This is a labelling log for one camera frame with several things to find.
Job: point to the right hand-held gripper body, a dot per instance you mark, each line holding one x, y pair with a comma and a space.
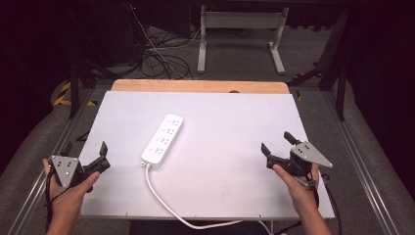
305, 158

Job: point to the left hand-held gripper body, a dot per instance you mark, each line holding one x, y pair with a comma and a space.
65, 168

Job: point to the person's left hand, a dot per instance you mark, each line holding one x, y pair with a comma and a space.
67, 199

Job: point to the person's right hand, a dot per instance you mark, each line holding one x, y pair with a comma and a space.
298, 191

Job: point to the white board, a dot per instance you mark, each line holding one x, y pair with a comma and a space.
221, 156

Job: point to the yellow black hazard tape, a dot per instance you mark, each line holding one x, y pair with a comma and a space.
63, 94

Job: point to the black metal stand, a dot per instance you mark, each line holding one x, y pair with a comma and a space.
74, 88
336, 65

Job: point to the white power strip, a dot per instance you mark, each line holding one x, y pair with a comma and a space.
162, 140

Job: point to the aluminium rail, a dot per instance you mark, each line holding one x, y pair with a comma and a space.
362, 163
49, 156

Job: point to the white metal table frame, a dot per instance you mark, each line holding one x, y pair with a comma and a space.
239, 20

